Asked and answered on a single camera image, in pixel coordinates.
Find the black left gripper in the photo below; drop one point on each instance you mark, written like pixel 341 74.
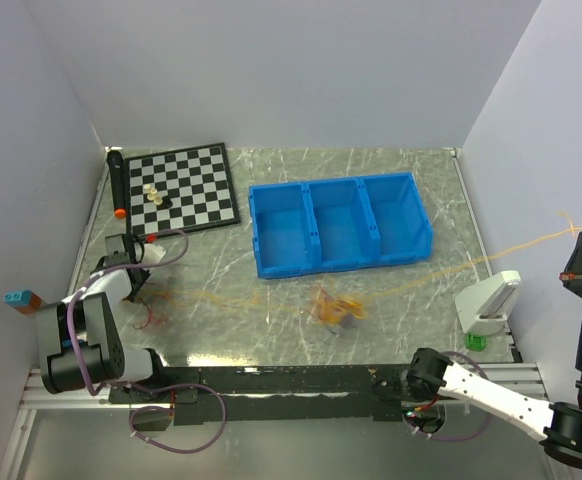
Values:
pixel 144 275

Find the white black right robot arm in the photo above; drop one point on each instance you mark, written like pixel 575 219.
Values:
pixel 557 427

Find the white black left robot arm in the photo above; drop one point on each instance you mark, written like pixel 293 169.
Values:
pixel 76 336

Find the black chess piece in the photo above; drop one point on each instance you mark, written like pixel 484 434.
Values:
pixel 167 202

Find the black white chessboard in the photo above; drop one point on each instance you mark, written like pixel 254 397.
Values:
pixel 198 180

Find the black marker orange cap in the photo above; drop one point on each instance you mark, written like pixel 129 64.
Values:
pixel 115 164

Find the white grey stand device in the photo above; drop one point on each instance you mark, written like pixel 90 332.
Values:
pixel 483 308

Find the blue orange toy block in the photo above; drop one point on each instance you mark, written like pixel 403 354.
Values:
pixel 25 301

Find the green small plastic piece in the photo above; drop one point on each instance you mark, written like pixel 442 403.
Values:
pixel 475 342

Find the blue three-compartment plastic bin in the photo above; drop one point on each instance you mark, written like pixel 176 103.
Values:
pixel 341 224

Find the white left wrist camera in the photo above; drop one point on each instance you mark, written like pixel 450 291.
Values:
pixel 151 251

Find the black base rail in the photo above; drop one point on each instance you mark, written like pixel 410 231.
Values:
pixel 196 395

